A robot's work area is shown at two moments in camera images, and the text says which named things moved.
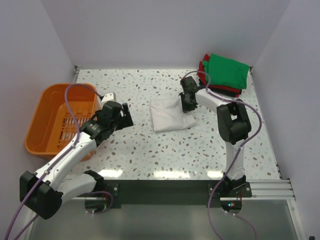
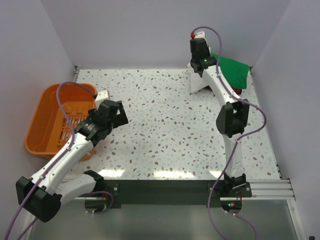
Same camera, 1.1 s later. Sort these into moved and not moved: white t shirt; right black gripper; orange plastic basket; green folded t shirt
Moved: right black gripper; white t shirt
Not moved: orange plastic basket; green folded t shirt
